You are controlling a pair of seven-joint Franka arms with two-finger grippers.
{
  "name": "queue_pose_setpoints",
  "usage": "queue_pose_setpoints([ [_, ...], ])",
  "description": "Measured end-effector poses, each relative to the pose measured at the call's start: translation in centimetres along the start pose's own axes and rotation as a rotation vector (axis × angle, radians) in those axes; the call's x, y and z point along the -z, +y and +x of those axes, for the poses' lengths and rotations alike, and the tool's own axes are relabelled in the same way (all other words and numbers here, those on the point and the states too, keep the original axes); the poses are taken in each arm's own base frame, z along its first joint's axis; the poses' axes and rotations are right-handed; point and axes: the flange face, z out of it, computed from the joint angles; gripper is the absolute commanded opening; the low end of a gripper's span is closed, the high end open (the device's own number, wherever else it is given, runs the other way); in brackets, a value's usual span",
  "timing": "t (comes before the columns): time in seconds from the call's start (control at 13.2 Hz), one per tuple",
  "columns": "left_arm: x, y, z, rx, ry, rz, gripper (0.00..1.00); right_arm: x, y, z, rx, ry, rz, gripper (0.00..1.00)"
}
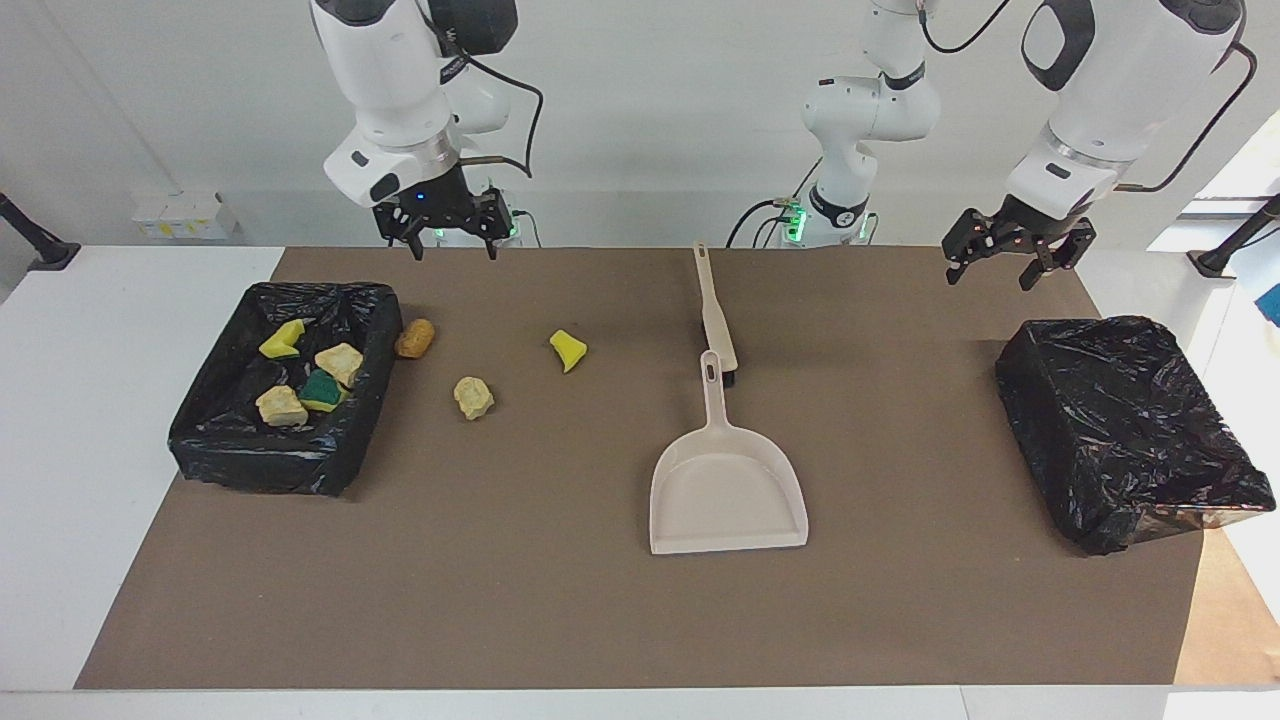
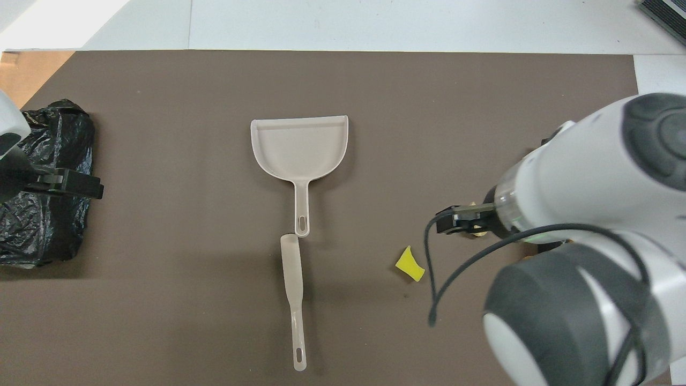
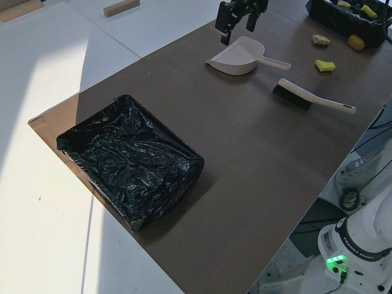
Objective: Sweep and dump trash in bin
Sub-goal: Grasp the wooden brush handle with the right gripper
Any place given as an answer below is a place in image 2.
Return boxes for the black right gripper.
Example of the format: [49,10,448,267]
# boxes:
[435,203,502,236]

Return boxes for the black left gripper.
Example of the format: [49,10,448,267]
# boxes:
[0,155,104,203]

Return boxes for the beige brush black bristles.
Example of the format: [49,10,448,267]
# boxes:
[280,233,308,372]

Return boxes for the beige plastic dustpan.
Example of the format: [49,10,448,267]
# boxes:
[250,115,349,238]

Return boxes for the pale bread chunk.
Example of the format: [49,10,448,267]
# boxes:
[464,201,489,238]

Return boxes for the small yellow sponge wedge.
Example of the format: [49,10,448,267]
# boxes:
[395,246,426,283]

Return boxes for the brown paper table mat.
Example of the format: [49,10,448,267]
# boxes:
[0,50,673,386]

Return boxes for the dark ribbed object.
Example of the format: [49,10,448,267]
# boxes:
[638,0,686,46]

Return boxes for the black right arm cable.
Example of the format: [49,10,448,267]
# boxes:
[423,217,652,386]

